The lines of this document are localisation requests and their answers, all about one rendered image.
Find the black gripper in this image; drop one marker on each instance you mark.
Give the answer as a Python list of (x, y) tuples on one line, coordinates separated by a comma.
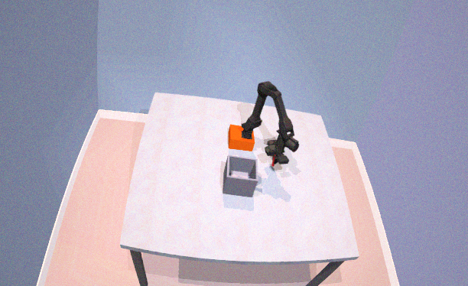
[(280, 158)]

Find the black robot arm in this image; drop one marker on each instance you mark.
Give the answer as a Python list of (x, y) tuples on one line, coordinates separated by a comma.
[(265, 89)]

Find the white square plate with hole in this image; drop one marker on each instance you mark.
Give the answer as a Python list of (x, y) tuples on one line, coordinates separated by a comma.
[(238, 174)]

